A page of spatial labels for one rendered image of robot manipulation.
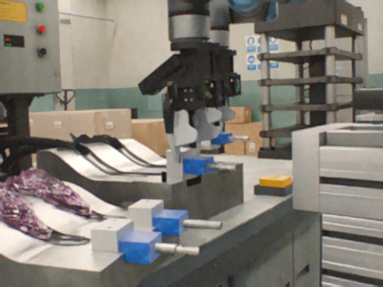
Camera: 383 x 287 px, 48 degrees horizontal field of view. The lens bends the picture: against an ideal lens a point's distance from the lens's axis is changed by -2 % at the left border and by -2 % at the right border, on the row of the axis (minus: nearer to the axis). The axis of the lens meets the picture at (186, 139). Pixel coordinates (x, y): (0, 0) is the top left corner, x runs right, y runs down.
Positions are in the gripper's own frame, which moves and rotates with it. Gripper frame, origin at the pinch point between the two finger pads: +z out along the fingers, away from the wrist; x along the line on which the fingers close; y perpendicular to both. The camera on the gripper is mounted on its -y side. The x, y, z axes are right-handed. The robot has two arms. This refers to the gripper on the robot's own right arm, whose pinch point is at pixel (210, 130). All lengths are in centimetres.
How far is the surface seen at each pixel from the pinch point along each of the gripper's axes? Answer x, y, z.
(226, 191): -17.4, 14.3, 11.1
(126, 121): 276, -285, 15
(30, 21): 0, -73, -37
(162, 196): -36.0, 12.1, 8.5
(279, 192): -1.5, 19.1, 14.1
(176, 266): -44, 21, 17
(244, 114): 584, -297, 24
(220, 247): -31.5, 21.0, 17.5
